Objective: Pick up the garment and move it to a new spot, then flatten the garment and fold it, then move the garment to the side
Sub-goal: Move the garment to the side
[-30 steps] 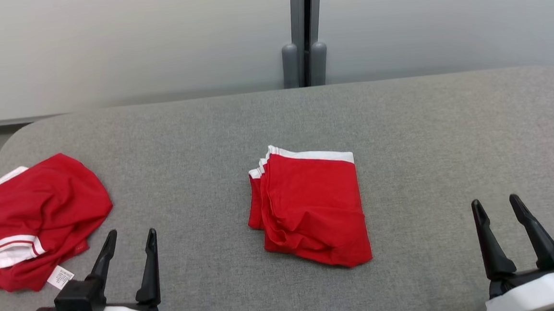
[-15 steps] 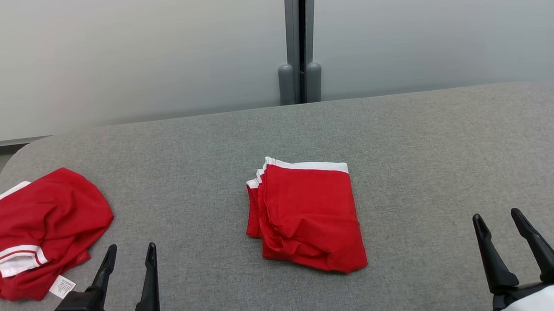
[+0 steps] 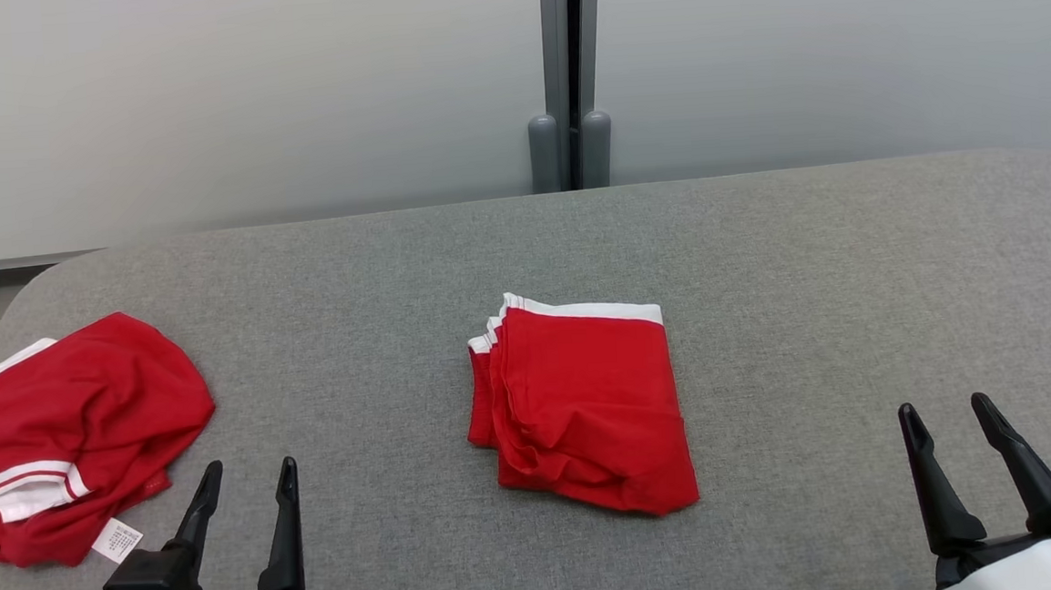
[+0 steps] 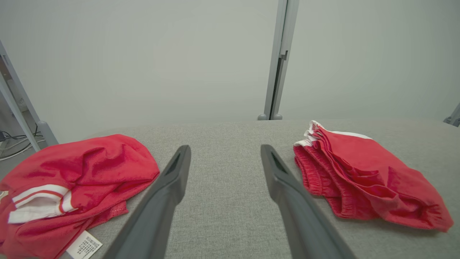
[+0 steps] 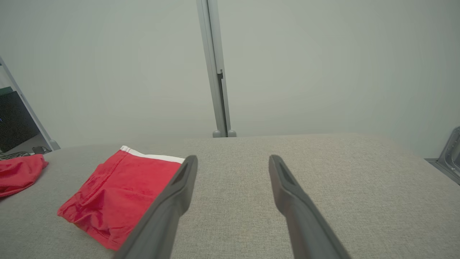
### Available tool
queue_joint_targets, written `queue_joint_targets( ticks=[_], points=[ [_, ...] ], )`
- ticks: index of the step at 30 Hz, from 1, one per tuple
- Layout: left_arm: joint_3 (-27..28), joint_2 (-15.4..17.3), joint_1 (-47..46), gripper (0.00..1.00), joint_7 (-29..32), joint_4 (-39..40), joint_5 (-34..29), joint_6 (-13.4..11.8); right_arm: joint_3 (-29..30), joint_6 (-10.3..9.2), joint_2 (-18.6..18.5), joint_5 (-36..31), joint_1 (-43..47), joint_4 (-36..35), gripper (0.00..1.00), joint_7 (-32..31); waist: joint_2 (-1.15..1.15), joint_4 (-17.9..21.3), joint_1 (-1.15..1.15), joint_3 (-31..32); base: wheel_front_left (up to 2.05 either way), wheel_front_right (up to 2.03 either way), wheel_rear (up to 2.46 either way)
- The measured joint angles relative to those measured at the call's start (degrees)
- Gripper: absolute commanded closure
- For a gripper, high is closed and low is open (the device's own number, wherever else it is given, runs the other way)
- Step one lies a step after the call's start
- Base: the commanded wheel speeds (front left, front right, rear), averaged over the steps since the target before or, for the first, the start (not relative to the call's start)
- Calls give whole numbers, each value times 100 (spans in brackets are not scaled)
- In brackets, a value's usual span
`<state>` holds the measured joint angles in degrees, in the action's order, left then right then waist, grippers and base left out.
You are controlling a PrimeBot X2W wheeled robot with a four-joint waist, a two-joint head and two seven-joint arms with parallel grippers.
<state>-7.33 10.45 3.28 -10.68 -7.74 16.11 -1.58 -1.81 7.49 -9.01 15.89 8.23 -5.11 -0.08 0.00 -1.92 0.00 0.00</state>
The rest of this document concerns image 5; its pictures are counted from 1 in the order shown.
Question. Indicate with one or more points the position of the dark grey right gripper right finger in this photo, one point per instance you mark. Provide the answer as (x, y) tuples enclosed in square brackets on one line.
[(305, 223)]

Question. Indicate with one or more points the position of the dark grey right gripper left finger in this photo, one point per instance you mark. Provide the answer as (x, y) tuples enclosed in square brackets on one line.
[(161, 219)]

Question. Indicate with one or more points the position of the red shorts white trim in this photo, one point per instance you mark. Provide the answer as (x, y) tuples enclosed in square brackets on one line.
[(118, 194)]

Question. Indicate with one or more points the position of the red jersey with lettering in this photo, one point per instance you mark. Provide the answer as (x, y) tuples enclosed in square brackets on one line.
[(18, 172)]

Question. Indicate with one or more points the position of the black power adapter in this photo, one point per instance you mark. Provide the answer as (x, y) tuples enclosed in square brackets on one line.
[(39, 149)]

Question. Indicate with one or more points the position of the black cabinet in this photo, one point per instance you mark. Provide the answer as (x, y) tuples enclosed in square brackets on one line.
[(14, 122)]

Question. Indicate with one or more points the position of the grey partition post twin feet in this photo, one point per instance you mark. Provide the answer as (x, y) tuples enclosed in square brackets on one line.
[(215, 72)]

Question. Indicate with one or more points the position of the grey metal bracket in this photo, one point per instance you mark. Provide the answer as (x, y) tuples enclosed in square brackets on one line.
[(451, 154)]

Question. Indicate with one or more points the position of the grey slanted partition post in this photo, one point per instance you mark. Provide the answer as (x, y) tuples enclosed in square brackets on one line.
[(32, 115)]

